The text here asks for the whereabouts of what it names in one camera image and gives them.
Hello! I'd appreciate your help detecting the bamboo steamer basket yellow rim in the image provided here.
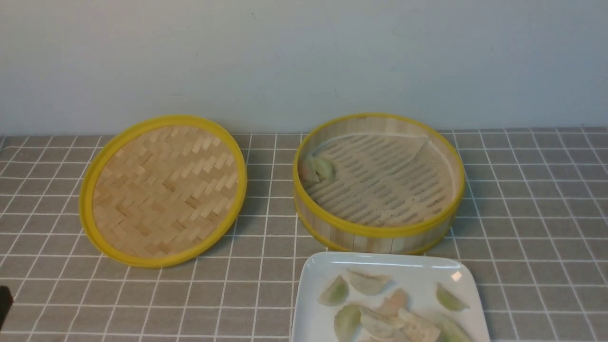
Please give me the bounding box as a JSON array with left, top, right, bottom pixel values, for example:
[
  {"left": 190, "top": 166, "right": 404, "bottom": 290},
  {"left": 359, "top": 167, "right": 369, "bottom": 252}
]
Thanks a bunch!
[{"left": 292, "top": 113, "right": 466, "bottom": 255}]

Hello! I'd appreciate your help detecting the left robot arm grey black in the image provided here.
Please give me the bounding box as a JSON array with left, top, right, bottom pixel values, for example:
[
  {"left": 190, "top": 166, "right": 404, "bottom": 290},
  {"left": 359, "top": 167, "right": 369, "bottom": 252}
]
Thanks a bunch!
[{"left": 0, "top": 285, "right": 14, "bottom": 330}]

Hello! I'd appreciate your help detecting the white dumpling plate top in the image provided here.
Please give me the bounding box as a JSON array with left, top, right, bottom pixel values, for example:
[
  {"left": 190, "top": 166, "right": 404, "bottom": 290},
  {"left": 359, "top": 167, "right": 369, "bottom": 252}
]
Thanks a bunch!
[{"left": 347, "top": 268, "right": 392, "bottom": 296}]

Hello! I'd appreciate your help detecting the white dumpling plate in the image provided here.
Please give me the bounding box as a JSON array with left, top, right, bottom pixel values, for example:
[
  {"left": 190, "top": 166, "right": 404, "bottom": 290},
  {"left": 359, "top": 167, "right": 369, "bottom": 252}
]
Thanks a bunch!
[
  {"left": 347, "top": 268, "right": 392, "bottom": 296},
  {"left": 359, "top": 306, "right": 405, "bottom": 339},
  {"left": 398, "top": 309, "right": 441, "bottom": 342}
]

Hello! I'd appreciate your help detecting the white square plate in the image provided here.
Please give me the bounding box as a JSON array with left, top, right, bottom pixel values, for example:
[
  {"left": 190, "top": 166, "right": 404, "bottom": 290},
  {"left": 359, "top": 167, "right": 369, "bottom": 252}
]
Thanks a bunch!
[{"left": 291, "top": 252, "right": 490, "bottom": 342}]

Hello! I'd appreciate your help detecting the green dumpling plate lower left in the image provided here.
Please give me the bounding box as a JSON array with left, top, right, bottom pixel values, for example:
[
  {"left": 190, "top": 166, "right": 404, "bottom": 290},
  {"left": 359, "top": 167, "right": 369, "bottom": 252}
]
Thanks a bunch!
[{"left": 333, "top": 304, "right": 361, "bottom": 342}]

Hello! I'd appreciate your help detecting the pink dumpling plate centre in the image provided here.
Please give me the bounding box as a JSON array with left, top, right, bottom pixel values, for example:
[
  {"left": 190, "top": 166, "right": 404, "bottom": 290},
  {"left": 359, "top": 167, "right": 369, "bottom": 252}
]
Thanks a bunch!
[{"left": 376, "top": 288, "right": 409, "bottom": 317}]

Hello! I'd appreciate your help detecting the white dumpling plate centre right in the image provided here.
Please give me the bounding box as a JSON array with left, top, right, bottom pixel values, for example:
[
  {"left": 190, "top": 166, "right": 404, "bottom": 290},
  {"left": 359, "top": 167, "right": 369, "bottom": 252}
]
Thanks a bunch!
[{"left": 398, "top": 309, "right": 441, "bottom": 342}]

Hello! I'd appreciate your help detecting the large green dumpling plate right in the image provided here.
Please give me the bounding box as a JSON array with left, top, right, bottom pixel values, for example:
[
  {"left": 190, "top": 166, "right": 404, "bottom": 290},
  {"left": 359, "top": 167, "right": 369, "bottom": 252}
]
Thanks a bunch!
[{"left": 432, "top": 313, "right": 474, "bottom": 342}]

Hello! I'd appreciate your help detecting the pale dumpling in steamer left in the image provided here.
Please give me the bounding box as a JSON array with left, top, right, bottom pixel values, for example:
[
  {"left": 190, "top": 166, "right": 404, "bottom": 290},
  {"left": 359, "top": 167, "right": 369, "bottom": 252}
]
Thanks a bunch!
[{"left": 298, "top": 155, "right": 321, "bottom": 184}]

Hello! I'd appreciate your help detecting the green dumpling in steamer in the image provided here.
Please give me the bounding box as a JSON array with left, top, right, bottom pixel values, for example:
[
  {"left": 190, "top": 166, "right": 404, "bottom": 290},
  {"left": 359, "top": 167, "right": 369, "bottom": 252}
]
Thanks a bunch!
[{"left": 313, "top": 157, "right": 336, "bottom": 182}]

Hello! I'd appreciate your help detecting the bamboo steamer lid yellow rim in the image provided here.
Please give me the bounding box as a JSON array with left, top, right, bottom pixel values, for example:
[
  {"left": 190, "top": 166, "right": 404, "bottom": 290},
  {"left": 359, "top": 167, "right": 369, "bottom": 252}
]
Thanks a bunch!
[{"left": 79, "top": 115, "right": 247, "bottom": 268}]

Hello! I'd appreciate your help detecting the grey checked tablecloth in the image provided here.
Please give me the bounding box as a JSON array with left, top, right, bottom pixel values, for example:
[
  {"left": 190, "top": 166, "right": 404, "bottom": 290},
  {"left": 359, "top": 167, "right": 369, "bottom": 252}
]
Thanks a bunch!
[{"left": 0, "top": 127, "right": 608, "bottom": 342}]

